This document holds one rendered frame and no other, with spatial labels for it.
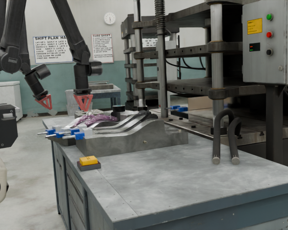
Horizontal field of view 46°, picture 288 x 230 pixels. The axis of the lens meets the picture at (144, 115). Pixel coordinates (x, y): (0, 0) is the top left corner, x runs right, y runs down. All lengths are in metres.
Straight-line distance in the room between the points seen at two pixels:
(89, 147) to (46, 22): 7.47
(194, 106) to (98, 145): 0.96
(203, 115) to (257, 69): 0.67
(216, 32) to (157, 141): 0.67
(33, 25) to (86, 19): 1.27
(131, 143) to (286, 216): 0.70
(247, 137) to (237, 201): 0.92
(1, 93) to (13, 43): 6.77
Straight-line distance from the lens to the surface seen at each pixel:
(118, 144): 1.53
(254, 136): 1.99
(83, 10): 8.84
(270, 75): 1.72
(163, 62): 2.53
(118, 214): 0.95
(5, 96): 8.10
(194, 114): 2.29
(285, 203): 1.24
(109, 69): 8.75
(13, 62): 1.36
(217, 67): 1.86
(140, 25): 2.88
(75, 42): 1.47
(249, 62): 1.83
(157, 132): 1.59
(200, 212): 1.02
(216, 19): 1.87
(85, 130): 1.54
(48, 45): 8.77
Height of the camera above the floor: 1.20
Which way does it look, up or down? 9 degrees down
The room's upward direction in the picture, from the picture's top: 3 degrees counter-clockwise
